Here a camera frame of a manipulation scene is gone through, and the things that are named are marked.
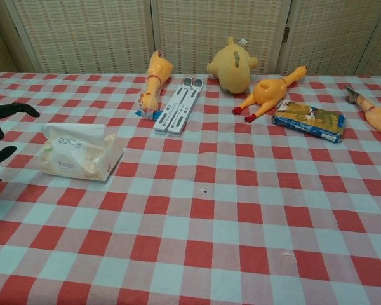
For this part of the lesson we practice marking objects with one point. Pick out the yellow rubber chicken red feet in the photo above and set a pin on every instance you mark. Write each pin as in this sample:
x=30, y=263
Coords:
x=270, y=92

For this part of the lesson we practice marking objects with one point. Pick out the rubber chicken with card tag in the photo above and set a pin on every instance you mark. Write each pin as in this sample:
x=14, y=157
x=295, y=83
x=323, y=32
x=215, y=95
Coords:
x=376, y=114

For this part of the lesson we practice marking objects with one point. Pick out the red white checkered tablecloth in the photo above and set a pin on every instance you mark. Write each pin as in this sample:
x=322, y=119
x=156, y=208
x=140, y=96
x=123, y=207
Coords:
x=190, y=206

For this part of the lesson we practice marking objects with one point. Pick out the blue and yellow food box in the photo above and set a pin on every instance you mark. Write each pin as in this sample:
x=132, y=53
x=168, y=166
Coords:
x=309, y=122

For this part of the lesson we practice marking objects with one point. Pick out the packaged yellow rubber chicken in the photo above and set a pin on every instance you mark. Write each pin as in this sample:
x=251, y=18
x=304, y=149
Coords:
x=155, y=81

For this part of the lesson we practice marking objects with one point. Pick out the beige woven folding screen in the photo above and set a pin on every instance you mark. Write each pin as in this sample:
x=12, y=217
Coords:
x=190, y=35

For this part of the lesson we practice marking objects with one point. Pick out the yellow plush toy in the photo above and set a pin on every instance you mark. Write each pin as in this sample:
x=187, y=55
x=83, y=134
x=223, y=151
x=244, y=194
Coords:
x=233, y=68

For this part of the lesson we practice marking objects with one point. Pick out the white folding laptop stand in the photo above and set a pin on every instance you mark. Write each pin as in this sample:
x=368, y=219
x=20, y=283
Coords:
x=181, y=106

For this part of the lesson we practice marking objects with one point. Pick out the white tissue pack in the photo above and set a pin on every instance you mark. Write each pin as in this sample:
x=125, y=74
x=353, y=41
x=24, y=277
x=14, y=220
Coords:
x=77, y=152

